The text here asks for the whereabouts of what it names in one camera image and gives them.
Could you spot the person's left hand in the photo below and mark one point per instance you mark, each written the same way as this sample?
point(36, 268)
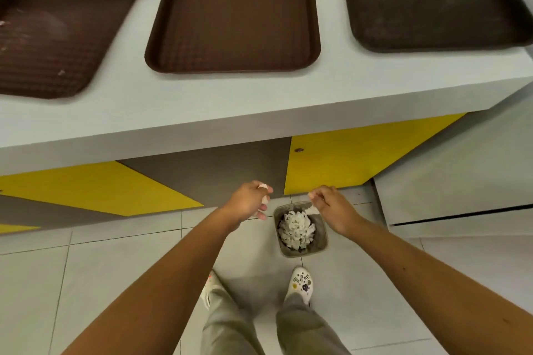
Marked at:
point(245, 203)

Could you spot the person's right hand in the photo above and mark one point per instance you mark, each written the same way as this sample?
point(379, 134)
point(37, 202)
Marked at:
point(337, 211)

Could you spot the person's left fingers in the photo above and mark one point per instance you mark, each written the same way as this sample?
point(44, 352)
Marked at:
point(260, 215)

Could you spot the person's right fingers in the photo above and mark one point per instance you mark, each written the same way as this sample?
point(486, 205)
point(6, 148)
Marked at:
point(321, 194)

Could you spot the torn white paper piece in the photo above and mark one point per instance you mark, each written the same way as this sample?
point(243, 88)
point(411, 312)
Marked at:
point(312, 210)

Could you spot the person's right forearm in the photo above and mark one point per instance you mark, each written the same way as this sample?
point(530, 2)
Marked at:
point(433, 288)

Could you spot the person's left forearm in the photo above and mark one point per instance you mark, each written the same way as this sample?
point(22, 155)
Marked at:
point(158, 284)

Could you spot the pile of white paper scraps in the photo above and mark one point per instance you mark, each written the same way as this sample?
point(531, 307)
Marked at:
point(295, 228)

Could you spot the small grey waste bin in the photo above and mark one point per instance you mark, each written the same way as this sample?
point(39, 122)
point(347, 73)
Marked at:
point(320, 238)

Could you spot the yellow cabinet door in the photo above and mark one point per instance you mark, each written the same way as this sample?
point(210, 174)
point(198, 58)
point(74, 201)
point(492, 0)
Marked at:
point(354, 155)

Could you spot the white clog with charms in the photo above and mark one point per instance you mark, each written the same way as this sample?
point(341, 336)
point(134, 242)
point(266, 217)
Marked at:
point(300, 284)

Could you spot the white clog with orange charm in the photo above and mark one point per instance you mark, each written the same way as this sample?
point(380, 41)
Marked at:
point(209, 288)

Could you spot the grey-green trousers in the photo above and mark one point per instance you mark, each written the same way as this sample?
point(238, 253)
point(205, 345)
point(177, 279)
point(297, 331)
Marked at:
point(291, 329)

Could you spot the white side cabinet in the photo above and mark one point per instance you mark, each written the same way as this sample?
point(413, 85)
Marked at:
point(458, 171)

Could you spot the yellow and grey cabinet panel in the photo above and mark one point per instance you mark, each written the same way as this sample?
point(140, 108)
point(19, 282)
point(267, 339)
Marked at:
point(91, 188)

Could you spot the clean brown plastic tray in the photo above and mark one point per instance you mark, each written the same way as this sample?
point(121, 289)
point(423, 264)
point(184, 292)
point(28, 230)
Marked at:
point(235, 13)

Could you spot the brown tray with white crumbs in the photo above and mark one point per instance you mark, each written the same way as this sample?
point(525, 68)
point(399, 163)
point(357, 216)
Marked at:
point(50, 30)

